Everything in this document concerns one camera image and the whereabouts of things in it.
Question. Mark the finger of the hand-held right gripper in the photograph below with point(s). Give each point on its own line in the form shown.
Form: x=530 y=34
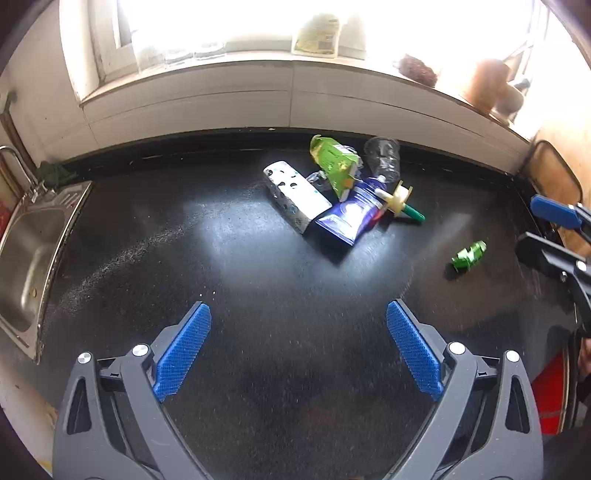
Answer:
x=545 y=256
x=554 y=211

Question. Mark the white labelled bottle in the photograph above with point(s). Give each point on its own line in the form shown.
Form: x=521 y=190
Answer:
x=318 y=33

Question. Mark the white perforated cardboard box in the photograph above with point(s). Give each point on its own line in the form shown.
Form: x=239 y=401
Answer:
x=291 y=196

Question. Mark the stainless steel sink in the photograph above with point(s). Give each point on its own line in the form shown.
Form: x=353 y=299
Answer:
x=32 y=258

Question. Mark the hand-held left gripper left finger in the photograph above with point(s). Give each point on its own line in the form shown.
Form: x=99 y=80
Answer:
x=182 y=355

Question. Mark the yellow green plastic nozzle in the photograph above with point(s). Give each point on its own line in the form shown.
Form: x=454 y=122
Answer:
x=400 y=203

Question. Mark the clay pot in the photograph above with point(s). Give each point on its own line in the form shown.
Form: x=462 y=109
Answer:
x=488 y=86

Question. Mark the dark green cloth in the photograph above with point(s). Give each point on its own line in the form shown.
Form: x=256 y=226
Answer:
x=55 y=173

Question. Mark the white ceramic vessel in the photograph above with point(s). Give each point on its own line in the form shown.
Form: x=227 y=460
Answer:
x=510 y=100

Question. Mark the brown scrubber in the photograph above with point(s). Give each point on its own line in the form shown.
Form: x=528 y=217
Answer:
x=418 y=70

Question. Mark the blue squeeze tube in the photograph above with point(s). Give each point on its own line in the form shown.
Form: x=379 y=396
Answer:
x=353 y=217

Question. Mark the small clear plastic wrapper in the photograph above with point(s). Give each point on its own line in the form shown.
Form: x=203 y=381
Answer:
x=316 y=178

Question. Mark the chrome faucet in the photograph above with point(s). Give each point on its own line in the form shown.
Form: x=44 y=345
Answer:
x=16 y=161

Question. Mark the green drink carton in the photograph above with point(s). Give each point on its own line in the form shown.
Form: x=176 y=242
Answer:
x=337 y=166

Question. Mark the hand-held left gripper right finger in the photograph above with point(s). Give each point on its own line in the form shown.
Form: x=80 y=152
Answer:
x=413 y=355

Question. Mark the black framed wooden panel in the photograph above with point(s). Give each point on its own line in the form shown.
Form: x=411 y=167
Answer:
x=554 y=177

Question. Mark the red plastic container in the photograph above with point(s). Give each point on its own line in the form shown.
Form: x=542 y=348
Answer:
x=551 y=397

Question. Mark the clear plastic cup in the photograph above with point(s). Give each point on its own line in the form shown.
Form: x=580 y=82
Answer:
x=383 y=157

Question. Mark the white window sill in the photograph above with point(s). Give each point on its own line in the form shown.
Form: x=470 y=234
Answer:
x=231 y=78

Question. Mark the crushed green can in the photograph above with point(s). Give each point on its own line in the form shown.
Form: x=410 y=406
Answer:
x=468 y=256

